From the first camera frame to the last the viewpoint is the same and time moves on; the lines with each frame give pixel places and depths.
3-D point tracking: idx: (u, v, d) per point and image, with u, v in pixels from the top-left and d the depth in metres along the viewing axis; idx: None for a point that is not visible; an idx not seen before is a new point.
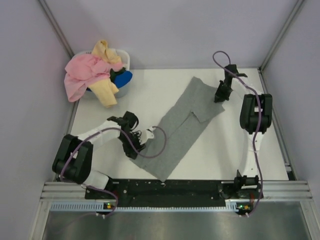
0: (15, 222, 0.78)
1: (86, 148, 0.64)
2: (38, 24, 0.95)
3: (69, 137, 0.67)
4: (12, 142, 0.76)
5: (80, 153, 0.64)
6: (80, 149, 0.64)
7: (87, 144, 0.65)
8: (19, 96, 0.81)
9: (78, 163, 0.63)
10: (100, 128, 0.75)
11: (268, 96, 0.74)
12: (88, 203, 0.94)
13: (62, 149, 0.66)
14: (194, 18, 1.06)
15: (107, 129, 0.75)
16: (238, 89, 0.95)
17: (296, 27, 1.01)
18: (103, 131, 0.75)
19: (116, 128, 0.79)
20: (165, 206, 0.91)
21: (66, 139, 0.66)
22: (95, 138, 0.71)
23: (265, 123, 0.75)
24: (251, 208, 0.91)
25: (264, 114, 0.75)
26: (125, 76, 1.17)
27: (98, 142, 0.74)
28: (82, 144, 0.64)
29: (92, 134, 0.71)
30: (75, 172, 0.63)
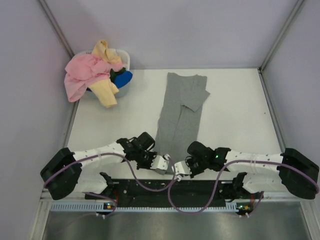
0: (15, 223, 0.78)
1: (73, 171, 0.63)
2: (38, 24, 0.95)
3: (65, 151, 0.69)
4: (11, 141, 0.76)
5: (66, 173, 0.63)
6: (68, 169, 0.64)
7: (76, 167, 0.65)
8: (19, 96, 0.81)
9: (60, 180, 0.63)
10: (101, 151, 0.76)
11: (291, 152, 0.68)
12: (88, 204, 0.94)
13: (56, 159, 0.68)
14: (195, 17, 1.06)
15: (107, 153, 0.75)
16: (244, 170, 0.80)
17: (296, 28, 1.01)
18: (102, 155, 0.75)
19: (118, 155, 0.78)
20: (165, 206, 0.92)
21: (62, 151, 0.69)
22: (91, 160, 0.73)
23: (316, 173, 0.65)
24: (251, 208, 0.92)
25: (307, 167, 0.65)
26: (125, 76, 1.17)
27: (94, 163, 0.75)
28: (72, 165, 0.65)
29: (90, 156, 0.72)
30: (55, 188, 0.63)
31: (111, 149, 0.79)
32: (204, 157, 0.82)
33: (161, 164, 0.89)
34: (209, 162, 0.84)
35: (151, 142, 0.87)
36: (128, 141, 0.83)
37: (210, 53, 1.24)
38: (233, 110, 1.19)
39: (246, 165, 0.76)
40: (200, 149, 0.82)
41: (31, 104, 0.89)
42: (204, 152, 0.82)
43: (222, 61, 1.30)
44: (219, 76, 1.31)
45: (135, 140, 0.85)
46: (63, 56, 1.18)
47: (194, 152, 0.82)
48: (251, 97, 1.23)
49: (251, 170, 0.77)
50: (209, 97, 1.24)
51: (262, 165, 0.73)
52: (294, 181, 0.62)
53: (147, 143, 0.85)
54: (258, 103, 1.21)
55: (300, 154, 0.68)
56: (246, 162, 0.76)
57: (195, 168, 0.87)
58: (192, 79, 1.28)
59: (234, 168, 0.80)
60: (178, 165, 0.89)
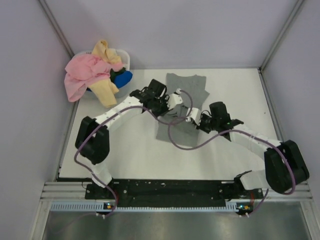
0: (15, 223, 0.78)
1: (103, 134, 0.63)
2: (38, 24, 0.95)
3: (88, 119, 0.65)
4: (11, 141, 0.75)
5: (97, 137, 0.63)
6: (98, 132, 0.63)
7: (104, 129, 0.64)
8: (19, 96, 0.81)
9: (96, 144, 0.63)
10: (119, 109, 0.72)
11: (291, 144, 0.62)
12: (88, 203, 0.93)
13: (81, 129, 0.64)
14: (195, 17, 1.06)
15: (126, 109, 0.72)
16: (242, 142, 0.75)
17: (296, 28, 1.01)
18: (121, 112, 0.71)
19: (138, 107, 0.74)
20: (165, 206, 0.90)
21: (84, 121, 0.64)
22: (113, 120, 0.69)
23: (302, 177, 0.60)
24: (251, 208, 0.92)
25: (297, 167, 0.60)
26: (125, 76, 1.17)
27: (117, 123, 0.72)
28: (99, 128, 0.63)
29: (111, 116, 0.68)
30: (92, 151, 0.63)
31: (127, 104, 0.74)
32: (219, 119, 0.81)
33: (178, 100, 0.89)
34: (219, 126, 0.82)
35: (163, 88, 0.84)
36: (140, 92, 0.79)
37: (209, 52, 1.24)
38: (232, 110, 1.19)
39: (245, 138, 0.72)
40: (220, 109, 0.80)
41: (31, 105, 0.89)
42: (221, 114, 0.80)
43: (221, 61, 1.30)
44: (219, 76, 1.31)
45: (147, 88, 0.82)
46: (63, 56, 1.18)
47: (214, 109, 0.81)
48: (251, 97, 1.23)
49: (247, 144, 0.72)
50: (209, 97, 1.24)
51: (257, 142, 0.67)
52: (274, 165, 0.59)
53: (159, 89, 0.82)
54: (258, 103, 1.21)
55: (297, 150, 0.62)
56: (246, 134, 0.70)
57: (204, 123, 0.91)
58: (191, 79, 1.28)
59: (235, 139, 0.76)
60: (193, 110, 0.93)
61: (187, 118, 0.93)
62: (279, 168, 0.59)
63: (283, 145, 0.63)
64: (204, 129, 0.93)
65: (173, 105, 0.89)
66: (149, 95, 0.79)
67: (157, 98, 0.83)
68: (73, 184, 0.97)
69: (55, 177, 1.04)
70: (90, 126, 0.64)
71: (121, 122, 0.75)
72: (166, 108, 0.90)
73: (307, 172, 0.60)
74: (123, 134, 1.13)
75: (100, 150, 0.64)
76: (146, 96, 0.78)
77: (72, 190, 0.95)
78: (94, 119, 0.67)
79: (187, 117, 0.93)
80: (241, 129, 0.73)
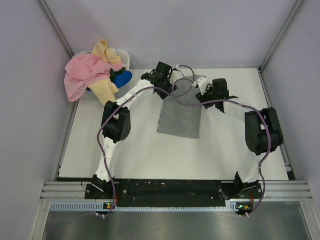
0: (15, 223, 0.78)
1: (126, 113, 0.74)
2: (38, 24, 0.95)
3: (110, 103, 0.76)
4: (11, 141, 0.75)
5: (120, 116, 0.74)
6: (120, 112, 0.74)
7: (126, 109, 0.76)
8: (19, 97, 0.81)
9: (120, 123, 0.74)
10: (135, 92, 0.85)
11: (271, 110, 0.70)
12: (87, 203, 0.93)
13: (106, 112, 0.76)
14: (195, 17, 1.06)
15: (141, 92, 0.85)
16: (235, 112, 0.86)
17: (296, 28, 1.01)
18: (137, 94, 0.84)
19: (150, 88, 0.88)
20: (165, 207, 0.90)
21: (107, 105, 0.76)
22: (131, 102, 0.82)
23: (276, 140, 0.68)
24: (251, 208, 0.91)
25: (274, 130, 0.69)
26: (125, 76, 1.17)
27: (134, 104, 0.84)
28: (121, 108, 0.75)
29: (129, 98, 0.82)
30: (117, 130, 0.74)
31: (141, 86, 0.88)
32: (218, 93, 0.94)
33: (179, 75, 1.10)
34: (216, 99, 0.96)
35: (168, 69, 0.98)
36: (150, 75, 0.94)
37: (209, 52, 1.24)
38: None
39: (234, 106, 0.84)
40: (221, 84, 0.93)
41: (31, 105, 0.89)
42: (221, 89, 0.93)
43: (221, 61, 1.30)
44: (219, 76, 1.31)
45: (156, 71, 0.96)
46: (63, 56, 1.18)
47: (215, 84, 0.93)
48: (251, 97, 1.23)
49: (236, 112, 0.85)
50: None
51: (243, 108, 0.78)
52: (251, 124, 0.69)
53: (166, 70, 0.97)
54: (258, 103, 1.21)
55: (276, 116, 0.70)
56: (235, 103, 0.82)
57: (208, 95, 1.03)
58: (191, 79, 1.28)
59: (227, 108, 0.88)
60: (201, 81, 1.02)
61: (194, 84, 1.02)
62: (256, 130, 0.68)
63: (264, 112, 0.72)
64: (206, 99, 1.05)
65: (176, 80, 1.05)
66: (158, 77, 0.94)
67: (164, 79, 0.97)
68: (74, 184, 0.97)
69: (55, 177, 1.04)
70: (113, 108, 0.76)
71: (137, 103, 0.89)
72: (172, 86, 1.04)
73: (282, 137, 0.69)
74: None
75: (124, 128, 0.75)
76: (156, 77, 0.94)
77: (71, 190, 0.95)
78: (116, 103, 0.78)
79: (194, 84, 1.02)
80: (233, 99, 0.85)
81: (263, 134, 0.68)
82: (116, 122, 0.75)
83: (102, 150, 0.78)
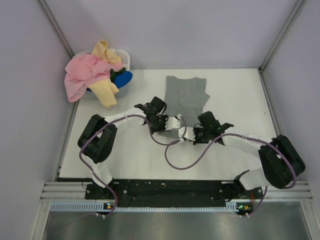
0: (15, 223, 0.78)
1: (111, 131, 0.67)
2: (38, 24, 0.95)
3: (96, 117, 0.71)
4: (11, 141, 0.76)
5: (103, 134, 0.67)
6: (104, 130, 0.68)
7: (112, 127, 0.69)
8: (19, 97, 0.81)
9: (101, 142, 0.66)
10: (126, 113, 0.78)
11: (283, 139, 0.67)
12: (88, 204, 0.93)
13: (89, 127, 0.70)
14: (195, 17, 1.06)
15: (132, 115, 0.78)
16: (236, 144, 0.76)
17: (295, 28, 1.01)
18: (128, 116, 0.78)
19: (141, 116, 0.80)
20: (165, 207, 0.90)
21: (93, 118, 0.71)
22: (120, 122, 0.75)
23: (298, 170, 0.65)
24: (251, 208, 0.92)
25: (293, 159, 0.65)
26: (125, 76, 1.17)
27: (122, 126, 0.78)
28: (107, 126, 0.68)
29: (119, 118, 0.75)
30: (97, 150, 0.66)
31: (133, 111, 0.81)
32: (208, 127, 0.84)
33: (175, 123, 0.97)
34: (211, 133, 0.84)
35: (163, 105, 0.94)
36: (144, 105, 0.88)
37: (209, 53, 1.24)
38: (232, 110, 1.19)
39: (237, 139, 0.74)
40: (208, 117, 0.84)
41: (32, 105, 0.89)
42: (210, 121, 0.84)
43: (221, 61, 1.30)
44: (218, 77, 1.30)
45: (149, 104, 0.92)
46: (63, 56, 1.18)
47: (202, 118, 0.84)
48: (251, 97, 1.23)
49: (241, 145, 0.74)
50: (209, 97, 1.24)
51: (250, 142, 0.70)
52: (270, 161, 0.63)
53: (160, 106, 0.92)
54: (258, 103, 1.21)
55: (289, 144, 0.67)
56: (238, 135, 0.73)
57: (199, 137, 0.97)
58: (191, 82, 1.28)
59: (227, 141, 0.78)
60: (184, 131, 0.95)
61: (180, 139, 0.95)
62: (278, 165, 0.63)
63: (275, 141, 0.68)
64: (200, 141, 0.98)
65: (170, 127, 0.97)
66: (150, 110, 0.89)
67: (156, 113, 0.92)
68: (73, 184, 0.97)
69: (55, 178, 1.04)
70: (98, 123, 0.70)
71: (127, 126, 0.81)
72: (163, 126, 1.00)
73: (303, 163, 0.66)
74: (122, 132, 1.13)
75: (105, 148, 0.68)
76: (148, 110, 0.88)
77: (71, 190, 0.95)
78: (103, 118, 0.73)
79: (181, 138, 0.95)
80: (232, 132, 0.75)
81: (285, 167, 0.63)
82: (97, 141, 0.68)
83: (88, 166, 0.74)
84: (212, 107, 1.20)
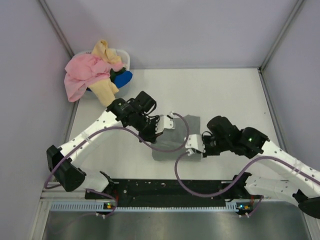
0: (15, 223, 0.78)
1: (65, 169, 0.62)
2: (38, 23, 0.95)
3: (51, 152, 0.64)
4: (11, 141, 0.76)
5: (61, 171, 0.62)
6: (60, 167, 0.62)
7: (68, 163, 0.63)
8: (19, 96, 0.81)
9: (62, 178, 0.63)
10: (88, 134, 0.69)
11: None
12: (88, 203, 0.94)
13: (49, 160, 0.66)
14: (195, 17, 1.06)
15: (95, 134, 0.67)
16: (273, 166, 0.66)
17: (296, 28, 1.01)
18: (90, 137, 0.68)
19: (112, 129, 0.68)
20: (165, 207, 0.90)
21: (49, 153, 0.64)
22: (82, 148, 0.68)
23: None
24: (251, 208, 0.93)
25: None
26: (125, 76, 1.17)
27: (89, 147, 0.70)
28: (61, 162, 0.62)
29: (78, 145, 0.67)
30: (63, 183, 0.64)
31: (101, 123, 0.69)
32: (228, 137, 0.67)
33: (168, 124, 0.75)
34: (233, 144, 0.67)
35: (152, 103, 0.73)
36: (121, 104, 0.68)
37: (209, 52, 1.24)
38: (232, 110, 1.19)
39: (283, 167, 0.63)
40: (225, 125, 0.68)
41: (32, 104, 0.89)
42: (228, 129, 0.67)
43: (221, 61, 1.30)
44: (218, 77, 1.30)
45: (133, 100, 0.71)
46: (63, 56, 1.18)
47: (217, 127, 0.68)
48: (251, 97, 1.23)
49: (281, 171, 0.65)
50: (209, 97, 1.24)
51: (304, 179, 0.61)
52: None
53: (147, 103, 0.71)
54: (258, 103, 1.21)
55: None
56: (289, 167, 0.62)
57: (211, 147, 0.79)
58: (191, 82, 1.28)
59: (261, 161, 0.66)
60: (192, 138, 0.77)
61: (188, 150, 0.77)
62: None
63: None
64: (213, 152, 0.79)
65: (161, 128, 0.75)
66: (133, 108, 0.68)
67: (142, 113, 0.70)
68: None
69: None
70: (55, 156, 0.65)
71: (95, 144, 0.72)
72: (152, 130, 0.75)
73: None
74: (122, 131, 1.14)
75: (69, 181, 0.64)
76: (127, 109, 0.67)
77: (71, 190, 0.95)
78: (60, 149, 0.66)
79: (188, 148, 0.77)
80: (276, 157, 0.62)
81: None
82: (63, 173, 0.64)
83: None
84: (212, 107, 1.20)
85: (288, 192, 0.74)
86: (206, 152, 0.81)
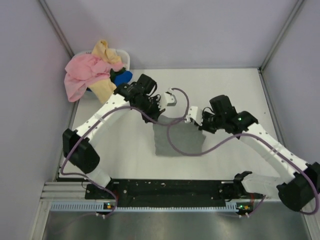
0: (15, 223, 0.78)
1: (84, 147, 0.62)
2: (38, 23, 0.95)
3: (68, 134, 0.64)
4: (11, 142, 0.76)
5: (80, 150, 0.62)
6: (79, 146, 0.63)
7: (86, 141, 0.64)
8: (19, 96, 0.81)
9: (81, 157, 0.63)
10: (101, 114, 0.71)
11: (316, 167, 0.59)
12: (88, 203, 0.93)
13: (64, 144, 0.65)
14: (195, 17, 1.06)
15: (109, 114, 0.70)
16: (258, 148, 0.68)
17: (295, 28, 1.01)
18: (104, 117, 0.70)
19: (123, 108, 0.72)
20: (165, 207, 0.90)
21: (65, 135, 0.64)
22: (96, 129, 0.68)
23: None
24: (251, 208, 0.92)
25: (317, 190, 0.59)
26: (124, 76, 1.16)
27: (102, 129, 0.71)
28: (80, 141, 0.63)
29: (93, 125, 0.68)
30: (80, 163, 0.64)
31: (111, 104, 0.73)
32: (223, 115, 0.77)
33: (169, 99, 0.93)
34: (225, 121, 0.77)
35: (152, 83, 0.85)
36: (126, 87, 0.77)
37: (209, 52, 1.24)
38: None
39: (264, 147, 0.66)
40: (223, 102, 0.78)
41: (32, 105, 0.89)
42: (226, 107, 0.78)
43: (221, 61, 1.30)
44: (218, 77, 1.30)
45: (136, 84, 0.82)
46: (63, 56, 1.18)
47: (216, 103, 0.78)
48: (251, 97, 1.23)
49: (264, 153, 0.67)
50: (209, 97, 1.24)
51: (280, 160, 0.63)
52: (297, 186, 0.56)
53: (148, 84, 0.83)
54: (258, 103, 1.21)
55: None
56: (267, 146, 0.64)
57: (207, 122, 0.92)
58: (191, 82, 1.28)
59: (247, 142, 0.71)
60: (193, 109, 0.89)
61: (186, 118, 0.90)
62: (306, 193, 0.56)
63: (310, 170, 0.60)
64: (207, 128, 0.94)
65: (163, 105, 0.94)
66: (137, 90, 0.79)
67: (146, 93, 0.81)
68: (73, 183, 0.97)
69: (55, 178, 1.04)
70: (72, 139, 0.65)
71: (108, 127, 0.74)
72: (157, 109, 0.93)
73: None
74: (122, 132, 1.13)
75: (87, 161, 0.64)
76: (132, 91, 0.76)
77: (71, 190, 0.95)
78: (76, 131, 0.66)
79: (186, 117, 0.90)
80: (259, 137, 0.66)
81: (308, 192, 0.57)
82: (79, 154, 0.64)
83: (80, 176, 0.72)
84: None
85: (273, 184, 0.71)
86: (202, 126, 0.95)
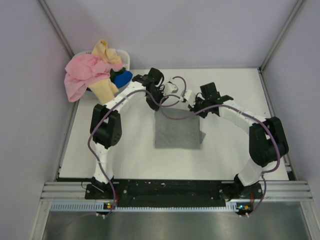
0: (15, 223, 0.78)
1: (115, 117, 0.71)
2: (38, 23, 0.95)
3: (99, 107, 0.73)
4: (11, 142, 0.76)
5: (110, 121, 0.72)
6: (110, 117, 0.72)
7: (115, 113, 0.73)
8: (19, 97, 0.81)
9: (110, 128, 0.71)
10: (125, 94, 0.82)
11: (276, 120, 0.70)
12: (88, 203, 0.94)
13: (95, 116, 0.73)
14: (195, 17, 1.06)
15: (131, 94, 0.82)
16: (232, 118, 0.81)
17: (296, 28, 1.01)
18: (128, 97, 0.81)
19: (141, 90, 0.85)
20: (165, 207, 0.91)
21: (96, 108, 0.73)
22: (121, 105, 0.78)
23: (282, 151, 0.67)
24: (251, 208, 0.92)
25: (279, 142, 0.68)
26: (125, 76, 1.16)
27: (124, 108, 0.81)
28: (112, 112, 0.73)
29: (119, 102, 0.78)
30: (107, 134, 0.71)
31: (132, 88, 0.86)
32: (209, 97, 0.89)
33: (172, 88, 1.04)
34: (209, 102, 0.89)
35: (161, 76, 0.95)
36: (142, 77, 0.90)
37: (209, 52, 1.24)
38: None
39: (233, 113, 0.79)
40: (210, 87, 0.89)
41: (32, 105, 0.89)
42: (211, 92, 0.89)
43: (221, 61, 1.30)
44: (218, 77, 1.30)
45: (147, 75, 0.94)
46: (63, 56, 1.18)
47: (204, 88, 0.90)
48: (251, 97, 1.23)
49: (235, 119, 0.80)
50: None
51: (244, 118, 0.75)
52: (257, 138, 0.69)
53: (158, 76, 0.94)
54: (258, 103, 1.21)
55: (281, 128, 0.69)
56: (235, 110, 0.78)
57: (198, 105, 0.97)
58: (191, 82, 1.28)
59: (224, 114, 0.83)
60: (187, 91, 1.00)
61: (180, 98, 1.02)
62: (263, 141, 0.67)
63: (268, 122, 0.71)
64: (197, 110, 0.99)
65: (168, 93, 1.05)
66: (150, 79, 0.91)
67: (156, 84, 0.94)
68: (73, 184, 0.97)
69: (55, 177, 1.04)
70: (102, 112, 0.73)
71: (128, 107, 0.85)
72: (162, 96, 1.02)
73: (287, 146, 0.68)
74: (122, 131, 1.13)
75: (114, 132, 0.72)
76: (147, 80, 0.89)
77: (71, 190, 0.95)
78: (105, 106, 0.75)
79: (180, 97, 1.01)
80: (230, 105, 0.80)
81: (269, 146, 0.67)
82: (105, 127, 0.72)
83: (96, 155, 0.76)
84: None
85: None
86: (193, 108, 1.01)
